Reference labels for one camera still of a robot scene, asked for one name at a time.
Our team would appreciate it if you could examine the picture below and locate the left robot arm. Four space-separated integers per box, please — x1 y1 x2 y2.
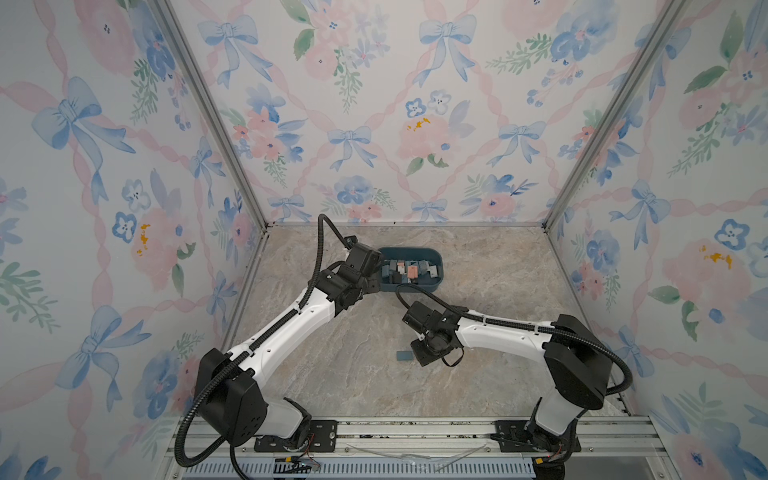
195 243 384 449

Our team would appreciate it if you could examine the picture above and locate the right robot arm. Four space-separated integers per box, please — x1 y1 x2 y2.
402 301 616 463

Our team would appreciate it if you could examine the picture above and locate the teal plastic storage box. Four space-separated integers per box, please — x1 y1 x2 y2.
377 246 445 294

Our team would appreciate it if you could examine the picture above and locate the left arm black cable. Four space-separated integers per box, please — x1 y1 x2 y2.
173 214 358 480

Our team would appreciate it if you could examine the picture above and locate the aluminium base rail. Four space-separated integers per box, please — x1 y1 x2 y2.
157 416 680 479

